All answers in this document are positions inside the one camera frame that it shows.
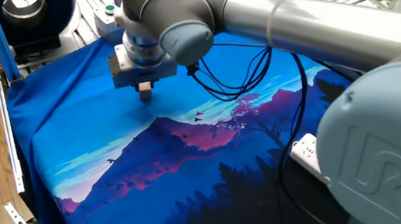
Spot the white power strip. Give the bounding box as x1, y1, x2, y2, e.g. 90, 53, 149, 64
286, 131, 339, 186

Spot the grey box small green button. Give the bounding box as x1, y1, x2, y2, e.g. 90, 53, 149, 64
89, 1, 128, 46

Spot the thin black cable bundle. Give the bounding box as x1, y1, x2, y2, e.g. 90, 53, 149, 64
182, 34, 274, 108

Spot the white table edge rail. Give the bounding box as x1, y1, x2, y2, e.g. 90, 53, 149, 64
0, 51, 44, 196

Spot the mountain landscape printed cloth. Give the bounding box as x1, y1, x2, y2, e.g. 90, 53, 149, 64
0, 3, 375, 224

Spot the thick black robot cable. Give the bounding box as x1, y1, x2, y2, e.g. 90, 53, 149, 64
266, 53, 371, 224

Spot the silver metal gripper body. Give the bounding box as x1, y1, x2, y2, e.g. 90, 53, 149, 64
104, 44, 180, 97

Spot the small wooden cube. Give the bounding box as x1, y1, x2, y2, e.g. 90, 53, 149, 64
136, 79, 155, 103

